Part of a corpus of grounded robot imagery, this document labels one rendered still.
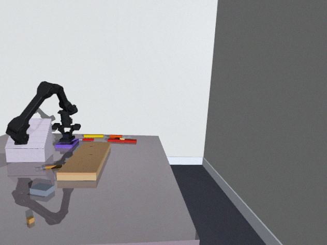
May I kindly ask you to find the small orange-brown block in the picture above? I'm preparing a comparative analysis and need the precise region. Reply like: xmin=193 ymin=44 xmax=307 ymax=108
xmin=26 ymin=216 xmax=35 ymax=224

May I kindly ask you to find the tan rectangular floor panel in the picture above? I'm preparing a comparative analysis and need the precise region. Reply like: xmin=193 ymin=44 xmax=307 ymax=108
xmin=57 ymin=142 xmax=111 ymax=181

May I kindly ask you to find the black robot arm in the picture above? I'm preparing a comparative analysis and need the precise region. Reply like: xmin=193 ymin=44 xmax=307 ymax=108
xmin=6 ymin=81 xmax=78 ymax=145

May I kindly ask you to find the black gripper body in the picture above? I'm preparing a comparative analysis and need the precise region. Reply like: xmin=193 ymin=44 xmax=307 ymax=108
xmin=52 ymin=118 xmax=81 ymax=131

